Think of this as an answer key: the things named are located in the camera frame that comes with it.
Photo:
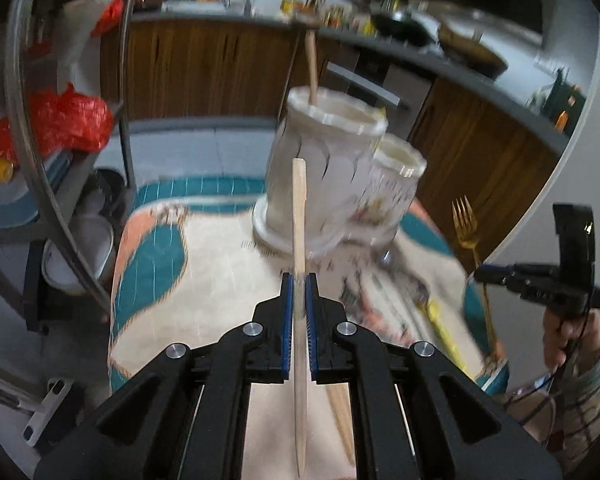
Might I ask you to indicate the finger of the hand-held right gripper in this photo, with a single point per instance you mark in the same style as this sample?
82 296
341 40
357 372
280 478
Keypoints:
495 274

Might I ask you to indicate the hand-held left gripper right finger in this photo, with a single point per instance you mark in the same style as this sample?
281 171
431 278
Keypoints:
314 330

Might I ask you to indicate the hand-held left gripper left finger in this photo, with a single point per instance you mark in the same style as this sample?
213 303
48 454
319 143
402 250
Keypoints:
286 330

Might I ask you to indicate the gold fork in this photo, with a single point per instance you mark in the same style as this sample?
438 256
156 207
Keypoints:
464 222

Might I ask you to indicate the wooden chopstick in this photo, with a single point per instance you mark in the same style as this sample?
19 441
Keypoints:
299 220
311 70
337 420
349 440

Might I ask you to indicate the small white ceramic utensil holder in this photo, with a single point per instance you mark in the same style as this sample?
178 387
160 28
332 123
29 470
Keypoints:
392 185

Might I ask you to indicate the large white ceramic utensil holder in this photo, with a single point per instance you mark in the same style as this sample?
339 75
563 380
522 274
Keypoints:
330 175

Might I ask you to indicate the person's right forearm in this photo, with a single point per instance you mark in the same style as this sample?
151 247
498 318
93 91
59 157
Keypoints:
580 400

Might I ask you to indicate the person's right hand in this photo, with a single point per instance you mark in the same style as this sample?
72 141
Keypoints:
560 335

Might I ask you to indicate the green air fryer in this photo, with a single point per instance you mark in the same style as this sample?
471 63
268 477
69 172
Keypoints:
567 100

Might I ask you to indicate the printed teal tablecloth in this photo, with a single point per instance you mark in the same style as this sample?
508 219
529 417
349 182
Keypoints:
155 260

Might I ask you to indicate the grey kitchen counter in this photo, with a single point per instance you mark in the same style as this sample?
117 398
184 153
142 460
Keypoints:
480 82

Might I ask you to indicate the brown frying pan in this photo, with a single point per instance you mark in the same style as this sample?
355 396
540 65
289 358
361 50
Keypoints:
472 50

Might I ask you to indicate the white bowl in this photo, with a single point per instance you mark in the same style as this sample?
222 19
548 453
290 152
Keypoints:
85 250

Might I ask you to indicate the built-in oven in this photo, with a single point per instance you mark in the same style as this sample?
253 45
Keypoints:
380 87

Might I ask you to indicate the black wok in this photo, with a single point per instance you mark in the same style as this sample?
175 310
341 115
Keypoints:
405 27

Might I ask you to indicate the wooden lower cabinets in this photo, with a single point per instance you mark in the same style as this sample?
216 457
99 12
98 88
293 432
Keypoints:
205 70

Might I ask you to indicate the metal shelf rack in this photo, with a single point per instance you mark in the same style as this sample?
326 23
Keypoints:
45 200

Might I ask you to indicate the large red plastic bag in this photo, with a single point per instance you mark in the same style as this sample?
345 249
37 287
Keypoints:
65 115

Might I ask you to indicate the small red plastic bag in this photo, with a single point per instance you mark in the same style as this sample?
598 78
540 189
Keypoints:
109 12

